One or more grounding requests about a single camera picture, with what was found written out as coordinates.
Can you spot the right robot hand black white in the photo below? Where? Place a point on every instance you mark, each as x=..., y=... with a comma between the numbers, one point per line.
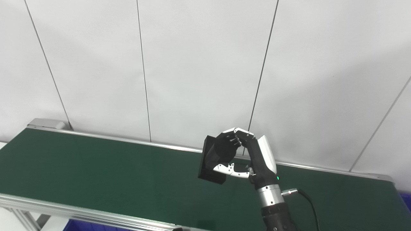
x=261, y=163

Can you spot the black cylinder-on-block part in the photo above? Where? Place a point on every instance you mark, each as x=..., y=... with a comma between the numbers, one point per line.
x=212, y=154

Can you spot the blue plastic bin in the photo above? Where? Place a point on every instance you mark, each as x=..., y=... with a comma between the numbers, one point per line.
x=406, y=199
x=83, y=227

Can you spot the aluminium conveyor leg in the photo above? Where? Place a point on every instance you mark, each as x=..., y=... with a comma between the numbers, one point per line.
x=29, y=219

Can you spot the green conveyor belt aluminium frame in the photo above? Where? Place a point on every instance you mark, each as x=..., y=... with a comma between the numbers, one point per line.
x=96, y=173

